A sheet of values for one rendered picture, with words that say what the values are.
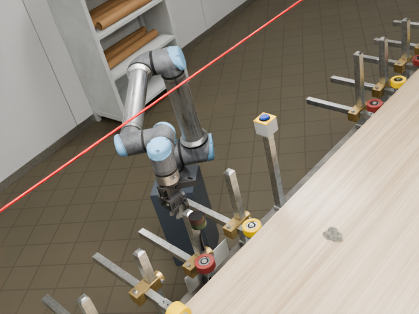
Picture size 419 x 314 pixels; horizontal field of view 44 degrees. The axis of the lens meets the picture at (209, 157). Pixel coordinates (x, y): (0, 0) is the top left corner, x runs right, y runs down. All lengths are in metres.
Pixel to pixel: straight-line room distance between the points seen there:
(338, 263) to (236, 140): 2.40
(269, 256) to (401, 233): 0.50
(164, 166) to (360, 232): 0.79
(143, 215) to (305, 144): 1.34
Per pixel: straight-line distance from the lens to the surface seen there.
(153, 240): 2.32
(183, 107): 2.61
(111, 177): 4.29
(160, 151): 1.88
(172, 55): 2.44
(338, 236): 2.09
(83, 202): 4.15
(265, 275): 2.00
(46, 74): 4.71
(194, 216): 1.98
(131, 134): 2.04
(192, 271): 2.14
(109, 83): 4.57
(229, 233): 2.25
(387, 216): 2.17
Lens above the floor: 2.43
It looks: 36 degrees down
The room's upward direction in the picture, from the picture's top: 15 degrees counter-clockwise
